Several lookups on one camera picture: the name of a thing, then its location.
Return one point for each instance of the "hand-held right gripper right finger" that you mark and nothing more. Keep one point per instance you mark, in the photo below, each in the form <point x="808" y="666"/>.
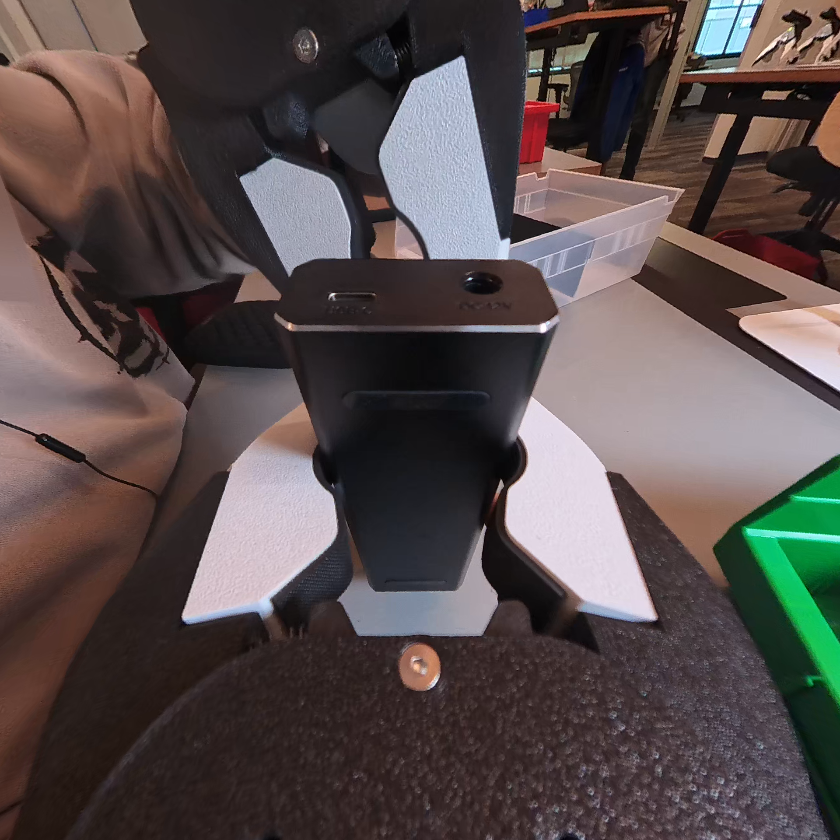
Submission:
<point x="571" y="525"/>

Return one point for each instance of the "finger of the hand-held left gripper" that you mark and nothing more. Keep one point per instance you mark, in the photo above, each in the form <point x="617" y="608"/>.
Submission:
<point x="446" y="164"/>
<point x="298" y="210"/>

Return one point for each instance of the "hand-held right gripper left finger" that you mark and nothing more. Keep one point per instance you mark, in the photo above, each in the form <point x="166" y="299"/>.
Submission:
<point x="262" y="525"/>

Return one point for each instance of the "black metal usb hub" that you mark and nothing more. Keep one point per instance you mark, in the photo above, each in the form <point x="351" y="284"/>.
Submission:
<point x="420" y="367"/>

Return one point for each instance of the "person's left forearm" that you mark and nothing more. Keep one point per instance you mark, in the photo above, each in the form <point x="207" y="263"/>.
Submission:
<point x="79" y="144"/>

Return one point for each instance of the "red plastic bin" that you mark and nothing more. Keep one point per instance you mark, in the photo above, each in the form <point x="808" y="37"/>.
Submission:
<point x="539" y="131"/>
<point x="768" y="253"/>

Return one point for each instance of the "black mesh office chair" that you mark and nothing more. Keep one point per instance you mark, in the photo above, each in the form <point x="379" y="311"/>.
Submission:
<point x="229" y="334"/>

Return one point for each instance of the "clear plastic bin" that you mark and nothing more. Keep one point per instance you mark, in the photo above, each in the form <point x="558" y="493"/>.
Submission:
<point x="604" y="223"/>

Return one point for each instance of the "blue hanging jacket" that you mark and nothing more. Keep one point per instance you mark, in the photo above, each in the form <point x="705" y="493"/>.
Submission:
<point x="623" y="98"/>

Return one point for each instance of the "wooden top desk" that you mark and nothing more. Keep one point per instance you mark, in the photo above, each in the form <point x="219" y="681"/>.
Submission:
<point x="590" y="19"/>
<point x="754" y="77"/>

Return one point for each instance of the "person's torso in beige hoodie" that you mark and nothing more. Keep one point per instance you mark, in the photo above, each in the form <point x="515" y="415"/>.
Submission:
<point x="65" y="590"/>

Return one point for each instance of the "green plastic bin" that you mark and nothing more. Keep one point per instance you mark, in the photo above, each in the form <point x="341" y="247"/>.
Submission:
<point x="781" y="577"/>

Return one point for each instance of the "black table mat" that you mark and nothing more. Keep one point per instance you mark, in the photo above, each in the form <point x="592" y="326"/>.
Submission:
<point x="722" y="289"/>

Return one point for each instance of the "white mat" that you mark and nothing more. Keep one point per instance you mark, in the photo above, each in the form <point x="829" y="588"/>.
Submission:
<point x="800" y="341"/>

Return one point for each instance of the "window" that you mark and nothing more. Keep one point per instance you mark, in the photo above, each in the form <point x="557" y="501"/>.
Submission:
<point x="725" y="26"/>

